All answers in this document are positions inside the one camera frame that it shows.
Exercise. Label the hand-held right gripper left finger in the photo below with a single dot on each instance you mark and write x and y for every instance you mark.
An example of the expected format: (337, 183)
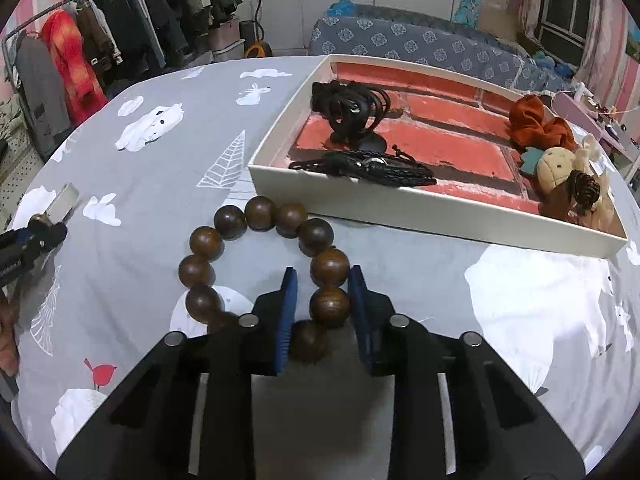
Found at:
(287, 320)

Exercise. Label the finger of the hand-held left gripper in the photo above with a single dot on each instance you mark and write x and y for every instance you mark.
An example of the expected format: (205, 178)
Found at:
(30, 245)

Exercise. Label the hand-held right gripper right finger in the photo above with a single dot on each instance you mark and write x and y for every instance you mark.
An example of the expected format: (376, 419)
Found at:
(359, 320)

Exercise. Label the white jewelry tray red lining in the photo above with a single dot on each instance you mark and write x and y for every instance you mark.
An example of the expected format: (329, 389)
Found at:
(450, 162)

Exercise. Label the orange scrunchie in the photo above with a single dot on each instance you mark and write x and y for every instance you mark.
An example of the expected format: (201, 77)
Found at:
(535, 120)

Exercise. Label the cream scrunchie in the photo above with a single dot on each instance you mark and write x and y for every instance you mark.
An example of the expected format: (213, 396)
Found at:
(606, 202)

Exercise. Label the person's left hand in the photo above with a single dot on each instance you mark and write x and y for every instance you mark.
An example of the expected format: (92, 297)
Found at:
(9, 340)

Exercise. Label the white patterned cloth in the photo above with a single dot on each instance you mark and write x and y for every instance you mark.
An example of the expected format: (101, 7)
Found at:
(20, 180)

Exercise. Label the row of hanging clothes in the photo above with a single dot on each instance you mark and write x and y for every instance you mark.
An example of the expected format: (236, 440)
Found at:
(125, 25)

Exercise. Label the metal clothes rack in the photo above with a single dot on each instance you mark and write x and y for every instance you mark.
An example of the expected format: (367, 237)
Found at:
(60, 2)

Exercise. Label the yellow garment steamer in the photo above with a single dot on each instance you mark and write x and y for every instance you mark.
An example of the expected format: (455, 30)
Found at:
(257, 50)

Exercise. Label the white storage bin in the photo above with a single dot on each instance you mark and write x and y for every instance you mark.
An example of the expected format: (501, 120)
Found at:
(230, 54)

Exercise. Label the sofa with blue patterned cover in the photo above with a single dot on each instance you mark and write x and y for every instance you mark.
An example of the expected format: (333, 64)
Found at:
(400, 40)

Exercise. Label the pink storage box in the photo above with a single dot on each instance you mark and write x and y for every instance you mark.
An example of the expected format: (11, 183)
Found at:
(222, 35)

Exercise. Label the white sliding door wardrobe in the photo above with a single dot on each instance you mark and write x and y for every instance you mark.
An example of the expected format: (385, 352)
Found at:
(325, 10)

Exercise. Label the blue star cushion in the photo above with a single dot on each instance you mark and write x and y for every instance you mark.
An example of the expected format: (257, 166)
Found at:
(342, 7)

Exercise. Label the blue floral cloth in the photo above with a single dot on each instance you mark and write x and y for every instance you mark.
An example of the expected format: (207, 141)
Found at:
(467, 5)

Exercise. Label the beige pillow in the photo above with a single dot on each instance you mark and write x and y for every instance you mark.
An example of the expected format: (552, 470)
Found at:
(495, 5)

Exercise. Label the large window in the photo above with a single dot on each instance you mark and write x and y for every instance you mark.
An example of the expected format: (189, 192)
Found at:
(562, 10)

